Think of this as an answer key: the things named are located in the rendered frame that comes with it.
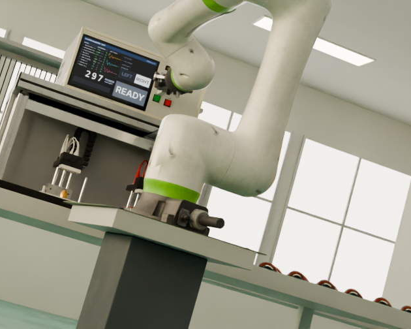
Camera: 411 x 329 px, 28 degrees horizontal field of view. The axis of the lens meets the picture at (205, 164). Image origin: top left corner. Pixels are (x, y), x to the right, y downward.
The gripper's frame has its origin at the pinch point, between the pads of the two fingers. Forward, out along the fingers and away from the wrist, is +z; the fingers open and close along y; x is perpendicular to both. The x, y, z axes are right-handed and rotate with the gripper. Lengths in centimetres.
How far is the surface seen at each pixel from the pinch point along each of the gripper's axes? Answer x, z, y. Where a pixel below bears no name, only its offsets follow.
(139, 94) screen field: -3.0, 4.5, -5.6
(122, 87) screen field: -2.7, 4.5, -11.4
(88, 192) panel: -36.5, 16.7, -10.0
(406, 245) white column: 20, 299, 276
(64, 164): -32.3, -3.9, -22.2
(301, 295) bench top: -50, -34, 47
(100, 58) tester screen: 3.6, 4.5, -20.6
